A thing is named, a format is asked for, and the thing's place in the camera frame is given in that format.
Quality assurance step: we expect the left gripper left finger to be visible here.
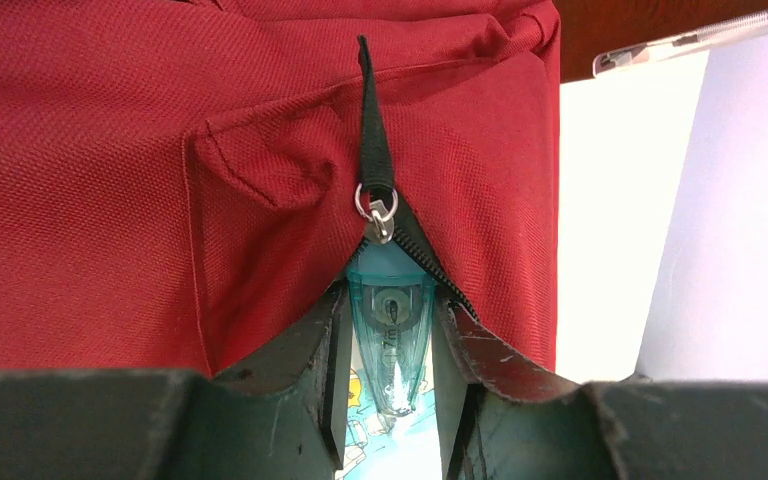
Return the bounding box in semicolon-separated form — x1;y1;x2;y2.
0;282;352;479

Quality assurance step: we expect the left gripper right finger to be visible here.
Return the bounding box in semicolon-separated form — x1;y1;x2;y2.
433;298;768;479

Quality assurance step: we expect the light blue blister pack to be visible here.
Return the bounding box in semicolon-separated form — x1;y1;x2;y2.
334;239;445;480

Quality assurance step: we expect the brown wooden metronome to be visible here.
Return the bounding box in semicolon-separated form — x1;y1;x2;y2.
554;0;768;83

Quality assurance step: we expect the red backpack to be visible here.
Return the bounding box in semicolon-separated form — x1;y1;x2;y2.
0;1;560;375

